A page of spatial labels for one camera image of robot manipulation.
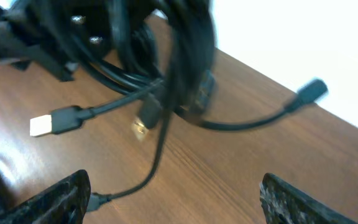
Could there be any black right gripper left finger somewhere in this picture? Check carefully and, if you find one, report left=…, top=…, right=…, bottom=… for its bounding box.
left=0, top=169, right=91, bottom=224

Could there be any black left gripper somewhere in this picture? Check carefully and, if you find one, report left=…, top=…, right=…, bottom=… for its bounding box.
left=0, top=0, right=78, bottom=82

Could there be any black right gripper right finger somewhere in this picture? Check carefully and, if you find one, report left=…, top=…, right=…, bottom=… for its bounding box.
left=260, top=173, right=355, bottom=224

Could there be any black micro-usb cable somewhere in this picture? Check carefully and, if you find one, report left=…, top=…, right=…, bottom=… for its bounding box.
left=85, top=0, right=329, bottom=213

